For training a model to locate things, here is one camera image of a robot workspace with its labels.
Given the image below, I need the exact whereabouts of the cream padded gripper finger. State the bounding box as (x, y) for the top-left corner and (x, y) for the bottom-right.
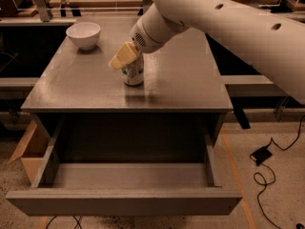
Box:
(109, 42), (140, 71)

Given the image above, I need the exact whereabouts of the silver green 7up can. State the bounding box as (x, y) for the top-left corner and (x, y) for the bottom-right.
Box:
(122, 54), (144, 86)

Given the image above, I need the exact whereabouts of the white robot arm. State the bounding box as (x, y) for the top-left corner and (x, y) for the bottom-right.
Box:
(109, 0), (305, 105)

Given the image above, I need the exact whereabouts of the grey cabinet with top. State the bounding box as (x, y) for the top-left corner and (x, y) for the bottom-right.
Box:
(22, 17), (232, 162)

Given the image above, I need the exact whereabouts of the open grey top drawer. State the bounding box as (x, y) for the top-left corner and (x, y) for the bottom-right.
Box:
(7, 114), (242, 217)

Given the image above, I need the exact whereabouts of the white ceramic bowl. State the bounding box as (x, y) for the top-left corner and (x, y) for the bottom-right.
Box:
(66, 22), (101, 50)

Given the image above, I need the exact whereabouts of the grey side shelf left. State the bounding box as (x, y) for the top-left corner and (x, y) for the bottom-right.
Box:
(0, 77), (38, 99)

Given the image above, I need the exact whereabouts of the grey side shelf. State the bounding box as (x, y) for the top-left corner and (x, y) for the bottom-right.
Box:
(222, 75), (287, 97)
(0, 77), (38, 99)

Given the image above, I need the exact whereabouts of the grey side shelf right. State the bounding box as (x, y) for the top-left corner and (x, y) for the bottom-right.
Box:
(222, 75), (287, 97)

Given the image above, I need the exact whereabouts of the brown cardboard box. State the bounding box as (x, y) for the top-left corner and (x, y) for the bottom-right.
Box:
(8, 120), (49, 183)

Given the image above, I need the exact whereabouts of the black power adapter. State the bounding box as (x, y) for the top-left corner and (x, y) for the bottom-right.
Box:
(250, 146), (273, 166)

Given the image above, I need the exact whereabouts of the metal railing frame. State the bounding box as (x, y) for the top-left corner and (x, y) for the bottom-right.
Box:
(0, 0), (305, 20)

